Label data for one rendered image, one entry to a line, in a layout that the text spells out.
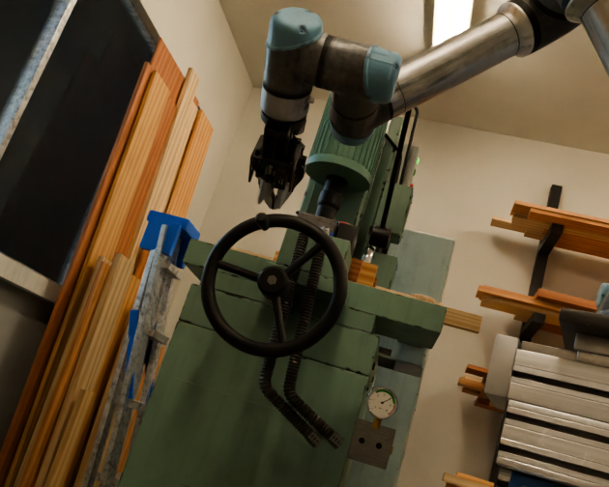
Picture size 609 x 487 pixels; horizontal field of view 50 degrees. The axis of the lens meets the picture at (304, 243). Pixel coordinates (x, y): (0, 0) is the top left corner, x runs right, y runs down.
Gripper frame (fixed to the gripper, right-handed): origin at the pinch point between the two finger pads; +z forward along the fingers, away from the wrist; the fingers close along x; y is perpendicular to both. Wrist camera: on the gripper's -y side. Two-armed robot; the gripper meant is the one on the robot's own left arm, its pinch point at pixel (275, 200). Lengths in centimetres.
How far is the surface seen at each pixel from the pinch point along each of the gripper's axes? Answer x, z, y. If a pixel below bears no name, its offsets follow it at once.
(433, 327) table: 36.5, 30.0, -7.1
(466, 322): 46, 40, -20
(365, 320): 22.3, 32.3, -6.2
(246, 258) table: -6.9, 31.2, -14.4
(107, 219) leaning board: -88, 123, -104
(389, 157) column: 20, 35, -72
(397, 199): 25, 40, -60
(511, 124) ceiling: 94, 132, -276
